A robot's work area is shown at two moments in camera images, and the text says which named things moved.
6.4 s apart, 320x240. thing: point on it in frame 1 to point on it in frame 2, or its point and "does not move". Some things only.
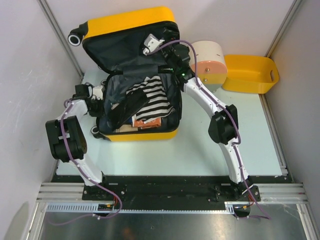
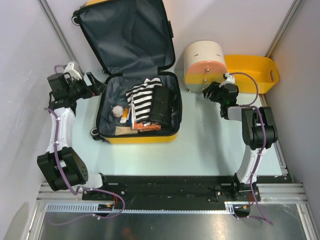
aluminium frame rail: [68, 198] does not move
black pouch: [124, 110] to [162, 105]
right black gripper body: [167, 53] to [221, 99]
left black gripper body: [96, 110] to [80, 90]
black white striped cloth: [158, 105] to [140, 98]
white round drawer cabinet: [211, 64] does not move
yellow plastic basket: [250, 74] does not move
